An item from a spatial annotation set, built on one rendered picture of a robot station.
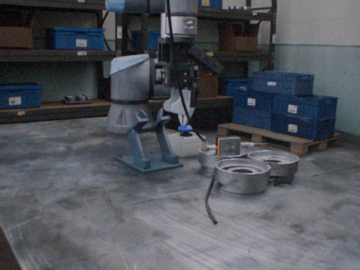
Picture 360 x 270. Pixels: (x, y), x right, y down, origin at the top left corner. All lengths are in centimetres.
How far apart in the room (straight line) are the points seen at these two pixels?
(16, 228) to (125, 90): 71
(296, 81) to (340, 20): 112
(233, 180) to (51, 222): 32
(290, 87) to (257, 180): 389
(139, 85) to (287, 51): 474
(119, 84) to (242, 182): 63
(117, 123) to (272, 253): 81
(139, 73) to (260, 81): 367
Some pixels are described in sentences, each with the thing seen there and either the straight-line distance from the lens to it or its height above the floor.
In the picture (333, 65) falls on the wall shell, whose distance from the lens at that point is 542.
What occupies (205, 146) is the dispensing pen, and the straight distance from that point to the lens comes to 89.
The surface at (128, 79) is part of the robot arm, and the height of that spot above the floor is 96.
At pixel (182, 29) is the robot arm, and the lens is 98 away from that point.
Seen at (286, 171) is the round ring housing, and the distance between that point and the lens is 86.
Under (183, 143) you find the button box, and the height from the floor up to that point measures 83.
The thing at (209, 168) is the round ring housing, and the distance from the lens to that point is 90.
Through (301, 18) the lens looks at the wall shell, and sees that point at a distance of 580.
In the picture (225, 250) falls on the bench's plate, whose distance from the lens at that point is 58.
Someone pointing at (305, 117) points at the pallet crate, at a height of 37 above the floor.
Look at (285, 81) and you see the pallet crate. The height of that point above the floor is 71.
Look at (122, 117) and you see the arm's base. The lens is 129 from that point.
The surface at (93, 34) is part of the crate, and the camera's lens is 442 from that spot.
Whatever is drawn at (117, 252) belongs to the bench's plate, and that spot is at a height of 80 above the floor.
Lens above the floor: 106
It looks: 11 degrees down
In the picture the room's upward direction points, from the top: 1 degrees clockwise
